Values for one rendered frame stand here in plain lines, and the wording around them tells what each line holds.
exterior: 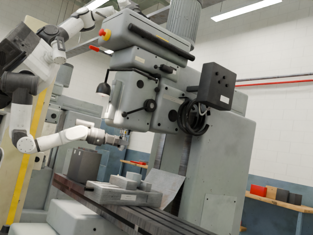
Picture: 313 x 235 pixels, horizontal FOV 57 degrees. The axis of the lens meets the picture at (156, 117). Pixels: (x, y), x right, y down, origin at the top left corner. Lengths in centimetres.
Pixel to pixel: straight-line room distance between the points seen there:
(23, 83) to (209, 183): 111
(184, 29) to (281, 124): 429
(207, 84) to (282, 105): 452
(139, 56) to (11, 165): 203
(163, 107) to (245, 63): 526
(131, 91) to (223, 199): 86
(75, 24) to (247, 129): 126
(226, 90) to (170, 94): 30
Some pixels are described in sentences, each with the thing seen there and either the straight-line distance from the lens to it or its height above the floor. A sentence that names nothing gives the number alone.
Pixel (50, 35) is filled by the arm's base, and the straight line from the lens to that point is 176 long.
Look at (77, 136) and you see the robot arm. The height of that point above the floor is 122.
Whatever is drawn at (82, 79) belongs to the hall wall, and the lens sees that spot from 1134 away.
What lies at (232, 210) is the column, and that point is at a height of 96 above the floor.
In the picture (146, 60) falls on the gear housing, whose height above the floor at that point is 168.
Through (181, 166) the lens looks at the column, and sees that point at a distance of 172.
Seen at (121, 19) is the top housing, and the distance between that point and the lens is 151.
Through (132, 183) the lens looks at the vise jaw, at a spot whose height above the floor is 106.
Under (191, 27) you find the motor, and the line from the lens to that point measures 183.
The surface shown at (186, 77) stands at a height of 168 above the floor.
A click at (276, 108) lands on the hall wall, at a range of 598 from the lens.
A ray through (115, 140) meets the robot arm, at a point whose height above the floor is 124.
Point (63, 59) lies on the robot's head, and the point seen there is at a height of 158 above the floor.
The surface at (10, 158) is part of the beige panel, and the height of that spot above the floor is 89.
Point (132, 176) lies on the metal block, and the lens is 141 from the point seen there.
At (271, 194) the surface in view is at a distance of 520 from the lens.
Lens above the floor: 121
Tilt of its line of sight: 7 degrees up
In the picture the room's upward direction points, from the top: 12 degrees clockwise
